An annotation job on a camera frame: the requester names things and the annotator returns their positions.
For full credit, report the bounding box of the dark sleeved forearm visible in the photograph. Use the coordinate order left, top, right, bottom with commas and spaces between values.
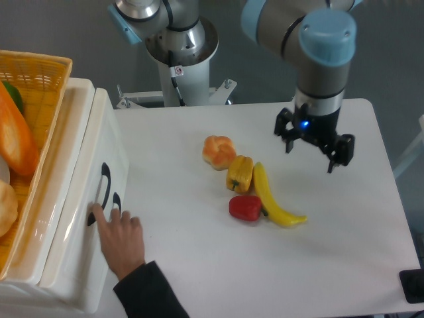
113, 261, 189, 317

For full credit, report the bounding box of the round bread roll in basket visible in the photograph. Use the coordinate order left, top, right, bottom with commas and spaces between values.
0, 180, 18, 237

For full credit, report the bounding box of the black top drawer handle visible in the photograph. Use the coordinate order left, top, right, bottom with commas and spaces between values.
96, 162, 111, 209

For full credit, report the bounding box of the green pepper in basket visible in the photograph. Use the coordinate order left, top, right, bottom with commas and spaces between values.
2, 81, 24, 115

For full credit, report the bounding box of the white drawer cabinet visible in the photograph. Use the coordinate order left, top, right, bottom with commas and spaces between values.
1, 78, 95, 311

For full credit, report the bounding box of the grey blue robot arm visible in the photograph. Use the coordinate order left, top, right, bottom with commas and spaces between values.
108, 1, 356, 168

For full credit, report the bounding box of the black lower drawer handle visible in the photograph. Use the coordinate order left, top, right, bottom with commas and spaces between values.
113, 192, 122, 213

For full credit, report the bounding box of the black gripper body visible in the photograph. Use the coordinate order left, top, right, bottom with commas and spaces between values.
274, 103, 355, 166

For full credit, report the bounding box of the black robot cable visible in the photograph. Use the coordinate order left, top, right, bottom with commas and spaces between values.
168, 49, 186, 107

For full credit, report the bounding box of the orange baguette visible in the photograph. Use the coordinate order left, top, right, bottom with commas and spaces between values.
1, 83, 40, 176

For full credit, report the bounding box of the person's hand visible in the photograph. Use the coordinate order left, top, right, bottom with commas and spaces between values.
91, 203, 145, 281

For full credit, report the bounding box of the knotted bread bun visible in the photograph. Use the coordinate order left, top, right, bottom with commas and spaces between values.
202, 135, 237, 171

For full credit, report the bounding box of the yellow banana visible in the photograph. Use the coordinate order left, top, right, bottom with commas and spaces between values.
253, 162, 307, 227

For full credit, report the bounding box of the yellow woven basket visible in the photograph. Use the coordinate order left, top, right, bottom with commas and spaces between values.
1, 50, 72, 281

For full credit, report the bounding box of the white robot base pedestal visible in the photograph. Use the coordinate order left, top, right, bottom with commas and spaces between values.
146, 17, 219, 107

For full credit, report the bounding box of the black drawer handle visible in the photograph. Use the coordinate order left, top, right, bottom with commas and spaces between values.
96, 162, 111, 209
113, 192, 122, 213

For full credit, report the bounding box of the white drawer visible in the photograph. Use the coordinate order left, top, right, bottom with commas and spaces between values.
53, 88, 129, 313

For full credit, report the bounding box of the black device at table edge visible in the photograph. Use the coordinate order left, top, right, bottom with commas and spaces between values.
399, 269, 423, 303

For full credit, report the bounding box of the yellow bell pepper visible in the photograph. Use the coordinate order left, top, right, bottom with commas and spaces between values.
226, 155, 254, 195

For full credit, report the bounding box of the red bell pepper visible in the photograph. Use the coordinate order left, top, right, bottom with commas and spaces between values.
229, 195, 268, 222

